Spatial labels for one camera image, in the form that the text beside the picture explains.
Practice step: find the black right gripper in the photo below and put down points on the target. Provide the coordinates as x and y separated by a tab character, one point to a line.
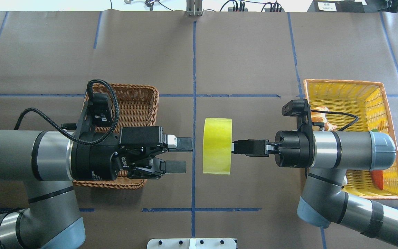
293	148

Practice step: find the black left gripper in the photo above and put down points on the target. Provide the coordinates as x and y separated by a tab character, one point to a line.
93	159

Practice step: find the yellow packing tape roll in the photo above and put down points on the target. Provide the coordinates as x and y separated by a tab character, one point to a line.
217	146

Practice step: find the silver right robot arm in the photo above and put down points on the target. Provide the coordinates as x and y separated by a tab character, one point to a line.
329	157

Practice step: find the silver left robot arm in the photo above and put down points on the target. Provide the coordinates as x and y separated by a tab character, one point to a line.
47	163

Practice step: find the brown wicker basket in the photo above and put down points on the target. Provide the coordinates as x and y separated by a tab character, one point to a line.
138	108

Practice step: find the yellow woven plastic basket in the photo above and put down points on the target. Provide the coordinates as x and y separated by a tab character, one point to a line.
368	101

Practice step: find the toy croissant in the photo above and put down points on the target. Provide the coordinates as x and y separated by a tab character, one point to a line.
321	117

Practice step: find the orange toy carrot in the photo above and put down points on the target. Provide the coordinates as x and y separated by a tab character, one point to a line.
376	174

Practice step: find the black power strip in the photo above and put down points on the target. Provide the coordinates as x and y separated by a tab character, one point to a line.
247	5

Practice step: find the black box with label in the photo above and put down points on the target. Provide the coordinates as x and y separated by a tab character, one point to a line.
336	6

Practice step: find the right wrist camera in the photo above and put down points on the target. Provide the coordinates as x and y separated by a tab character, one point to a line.
297	108

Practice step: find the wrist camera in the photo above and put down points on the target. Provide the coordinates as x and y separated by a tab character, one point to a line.
96	113
297	108

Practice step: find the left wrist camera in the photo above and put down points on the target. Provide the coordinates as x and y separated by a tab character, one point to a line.
96	113

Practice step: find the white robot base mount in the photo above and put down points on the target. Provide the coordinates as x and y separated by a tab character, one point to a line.
192	243

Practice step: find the aluminium frame post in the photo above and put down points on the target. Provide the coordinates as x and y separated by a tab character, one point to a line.
194	8

